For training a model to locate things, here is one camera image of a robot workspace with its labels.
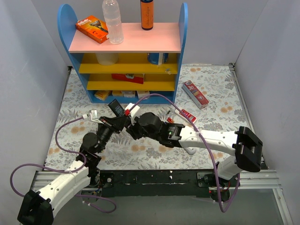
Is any black tv remote control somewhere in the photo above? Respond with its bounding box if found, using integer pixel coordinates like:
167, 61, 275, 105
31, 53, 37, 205
108, 99, 125, 117

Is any red yellow battery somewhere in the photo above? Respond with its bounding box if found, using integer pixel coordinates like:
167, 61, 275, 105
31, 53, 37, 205
167, 118, 174, 123

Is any white and red remote control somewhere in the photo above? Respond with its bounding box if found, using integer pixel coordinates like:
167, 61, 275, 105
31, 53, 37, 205
184, 147, 196, 155

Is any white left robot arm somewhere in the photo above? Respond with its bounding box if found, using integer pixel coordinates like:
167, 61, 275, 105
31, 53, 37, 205
17, 115, 131, 225

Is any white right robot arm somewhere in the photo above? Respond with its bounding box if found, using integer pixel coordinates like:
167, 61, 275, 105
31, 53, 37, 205
126, 112, 263, 186

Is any white orange soap box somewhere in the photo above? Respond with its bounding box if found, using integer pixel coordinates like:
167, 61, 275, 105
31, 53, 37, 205
122, 91, 135, 98

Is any yellow orange box on shelf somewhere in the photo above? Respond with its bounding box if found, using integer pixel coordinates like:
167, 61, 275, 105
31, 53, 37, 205
94, 90, 112, 101

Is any red box on shelf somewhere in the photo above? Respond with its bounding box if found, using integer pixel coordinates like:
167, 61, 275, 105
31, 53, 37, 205
111, 74, 144, 84

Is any white cup on shelf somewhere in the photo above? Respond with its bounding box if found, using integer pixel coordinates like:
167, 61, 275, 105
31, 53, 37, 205
95, 53, 119, 66

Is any blue and yellow shelf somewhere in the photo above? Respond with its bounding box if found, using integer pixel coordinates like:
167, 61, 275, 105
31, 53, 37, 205
57, 3, 188, 104

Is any red toothpaste box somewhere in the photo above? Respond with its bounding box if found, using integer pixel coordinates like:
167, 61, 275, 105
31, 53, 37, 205
182, 80, 209, 109

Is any blue white box on shelf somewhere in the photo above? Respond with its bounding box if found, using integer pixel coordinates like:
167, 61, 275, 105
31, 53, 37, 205
147, 52, 169, 65

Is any orange razor box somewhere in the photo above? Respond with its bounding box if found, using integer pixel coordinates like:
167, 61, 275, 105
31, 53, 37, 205
75, 15, 108, 44

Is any clear plastic bottle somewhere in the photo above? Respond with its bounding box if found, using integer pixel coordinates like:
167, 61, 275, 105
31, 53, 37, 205
102, 0, 124, 45

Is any orange cologne bottle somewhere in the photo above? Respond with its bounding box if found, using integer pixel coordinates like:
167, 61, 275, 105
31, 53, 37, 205
140, 0, 154, 30

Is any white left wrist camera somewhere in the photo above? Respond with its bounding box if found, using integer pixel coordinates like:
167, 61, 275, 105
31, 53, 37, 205
82, 110, 102, 124

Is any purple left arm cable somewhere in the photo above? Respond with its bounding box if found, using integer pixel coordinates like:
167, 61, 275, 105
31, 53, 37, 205
9, 116, 117, 213

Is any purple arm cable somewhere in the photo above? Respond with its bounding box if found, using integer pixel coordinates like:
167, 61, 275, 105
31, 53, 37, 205
127, 93, 241, 213
9, 116, 117, 213

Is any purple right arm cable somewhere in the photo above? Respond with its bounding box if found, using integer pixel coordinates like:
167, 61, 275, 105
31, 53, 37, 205
127, 93, 241, 213

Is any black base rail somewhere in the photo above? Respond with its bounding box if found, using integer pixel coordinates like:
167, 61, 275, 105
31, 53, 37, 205
93, 168, 233, 197

